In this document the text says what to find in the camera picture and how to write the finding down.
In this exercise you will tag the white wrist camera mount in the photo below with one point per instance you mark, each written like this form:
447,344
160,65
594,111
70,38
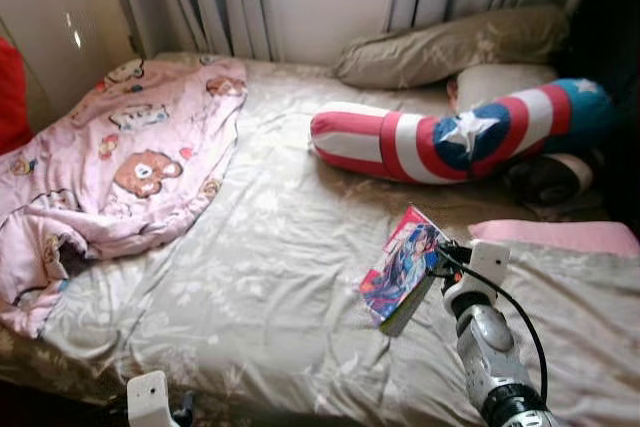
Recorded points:
150,402
485,267

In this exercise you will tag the pink cartoon bear quilt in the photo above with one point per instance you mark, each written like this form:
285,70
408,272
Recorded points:
140,167

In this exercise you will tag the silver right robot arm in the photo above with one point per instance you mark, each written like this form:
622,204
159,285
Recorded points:
495,362

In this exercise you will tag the red white blue star bolster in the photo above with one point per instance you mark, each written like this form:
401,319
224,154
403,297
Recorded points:
420,142

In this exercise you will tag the olive beige floral pillow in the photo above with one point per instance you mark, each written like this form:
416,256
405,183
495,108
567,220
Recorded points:
450,47

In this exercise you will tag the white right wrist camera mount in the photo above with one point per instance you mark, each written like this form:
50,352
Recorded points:
485,267

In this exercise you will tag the red fabric cover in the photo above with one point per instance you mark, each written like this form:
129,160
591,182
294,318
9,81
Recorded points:
12,97

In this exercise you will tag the dark plush with beige band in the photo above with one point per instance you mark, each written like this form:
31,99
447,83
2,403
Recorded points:
545,182

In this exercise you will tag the colourful comic book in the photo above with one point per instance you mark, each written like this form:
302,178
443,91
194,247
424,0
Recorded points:
400,272

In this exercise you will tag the bright window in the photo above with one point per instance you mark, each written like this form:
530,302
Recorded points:
330,2

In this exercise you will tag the plain cream pillow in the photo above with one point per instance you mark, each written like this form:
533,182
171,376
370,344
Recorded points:
495,82

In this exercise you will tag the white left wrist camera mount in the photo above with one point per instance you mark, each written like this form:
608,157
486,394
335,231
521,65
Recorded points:
150,402

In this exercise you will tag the bed with beige floral sheet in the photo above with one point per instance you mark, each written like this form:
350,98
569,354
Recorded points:
270,277

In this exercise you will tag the dark grey padded headboard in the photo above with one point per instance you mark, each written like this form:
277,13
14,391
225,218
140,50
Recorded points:
615,47

